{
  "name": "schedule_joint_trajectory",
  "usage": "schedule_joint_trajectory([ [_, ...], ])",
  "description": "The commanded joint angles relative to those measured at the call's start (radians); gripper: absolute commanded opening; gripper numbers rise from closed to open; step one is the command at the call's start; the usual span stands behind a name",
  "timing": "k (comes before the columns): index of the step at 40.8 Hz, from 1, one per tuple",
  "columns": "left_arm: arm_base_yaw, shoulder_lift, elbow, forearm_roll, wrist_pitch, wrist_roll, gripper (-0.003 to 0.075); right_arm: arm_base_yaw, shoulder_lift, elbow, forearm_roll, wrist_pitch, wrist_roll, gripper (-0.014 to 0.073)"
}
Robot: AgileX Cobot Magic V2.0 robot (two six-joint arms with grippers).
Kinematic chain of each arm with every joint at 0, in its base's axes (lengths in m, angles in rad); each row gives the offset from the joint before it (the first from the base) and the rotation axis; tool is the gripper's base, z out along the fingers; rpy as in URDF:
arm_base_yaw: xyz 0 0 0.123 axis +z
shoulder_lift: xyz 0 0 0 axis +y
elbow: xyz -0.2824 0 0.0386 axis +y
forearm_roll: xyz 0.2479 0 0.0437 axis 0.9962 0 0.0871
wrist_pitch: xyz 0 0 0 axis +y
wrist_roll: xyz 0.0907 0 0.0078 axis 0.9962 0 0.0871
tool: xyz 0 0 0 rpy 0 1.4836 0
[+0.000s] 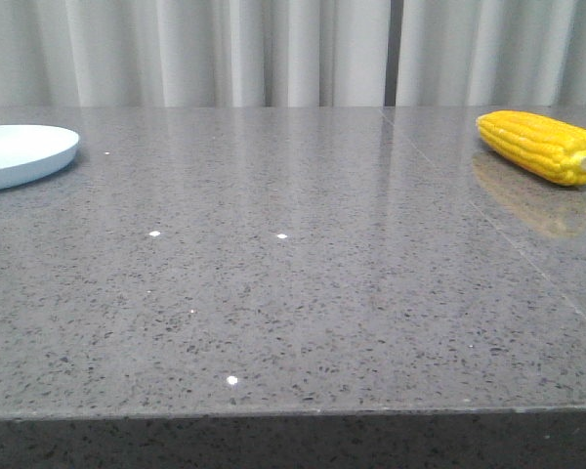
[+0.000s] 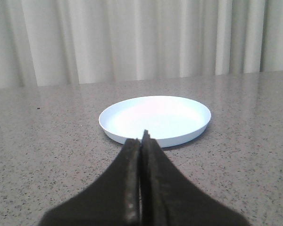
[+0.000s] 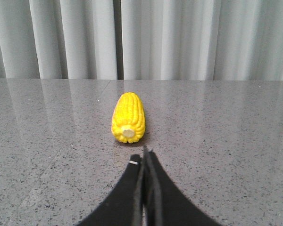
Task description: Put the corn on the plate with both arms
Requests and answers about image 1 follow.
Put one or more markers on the white pleated curtain left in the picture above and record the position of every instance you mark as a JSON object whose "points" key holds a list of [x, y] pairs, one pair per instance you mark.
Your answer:
{"points": [[194, 53]]}

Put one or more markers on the white pleated curtain right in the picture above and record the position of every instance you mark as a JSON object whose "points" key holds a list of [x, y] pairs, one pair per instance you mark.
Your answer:
{"points": [[505, 53]]}

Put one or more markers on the yellow corn cob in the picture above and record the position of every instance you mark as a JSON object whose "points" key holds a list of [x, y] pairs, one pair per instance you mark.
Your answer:
{"points": [[549, 148]]}

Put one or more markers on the light blue round plate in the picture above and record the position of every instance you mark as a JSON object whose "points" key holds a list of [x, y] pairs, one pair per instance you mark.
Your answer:
{"points": [[31, 152]]}

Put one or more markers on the white pleated curtain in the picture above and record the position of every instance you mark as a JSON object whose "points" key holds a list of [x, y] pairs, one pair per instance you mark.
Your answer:
{"points": [[505, 53], [194, 53]]}

